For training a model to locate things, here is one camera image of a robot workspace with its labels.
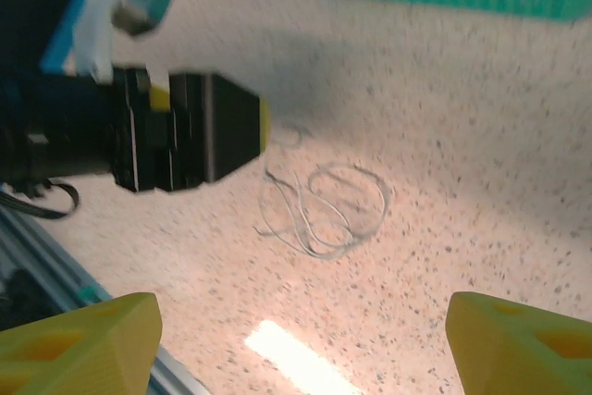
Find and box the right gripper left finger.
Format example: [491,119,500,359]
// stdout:
[0,290,164,395]

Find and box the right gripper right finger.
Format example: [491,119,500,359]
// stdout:
[445,290,592,395]

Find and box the thin white cable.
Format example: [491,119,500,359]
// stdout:
[253,128,393,261]

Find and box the blue and aluminium table border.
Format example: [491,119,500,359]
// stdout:
[38,0,94,76]

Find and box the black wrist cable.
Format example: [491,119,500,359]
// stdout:
[0,180,80,221]

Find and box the aluminium mounting rail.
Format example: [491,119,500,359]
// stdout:
[0,206,215,395]

